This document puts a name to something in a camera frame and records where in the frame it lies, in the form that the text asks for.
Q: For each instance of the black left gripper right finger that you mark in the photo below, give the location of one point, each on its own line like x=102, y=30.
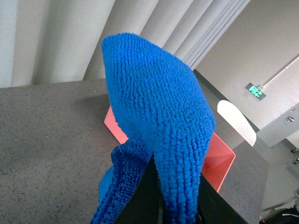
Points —
x=213, y=209

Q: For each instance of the pink plastic box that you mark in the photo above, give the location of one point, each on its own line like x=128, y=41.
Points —
x=218, y=161

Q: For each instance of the white curtain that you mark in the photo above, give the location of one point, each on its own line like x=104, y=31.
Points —
x=54, y=41

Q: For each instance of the white chair back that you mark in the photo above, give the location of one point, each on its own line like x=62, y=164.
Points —
x=237, y=120

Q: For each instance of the green exit sign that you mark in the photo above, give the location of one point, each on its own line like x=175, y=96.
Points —
x=255, y=91

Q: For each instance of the blue microfiber cloth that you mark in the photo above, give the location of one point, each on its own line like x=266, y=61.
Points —
x=158, y=103

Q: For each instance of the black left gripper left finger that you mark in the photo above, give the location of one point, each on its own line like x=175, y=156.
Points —
x=146, y=204

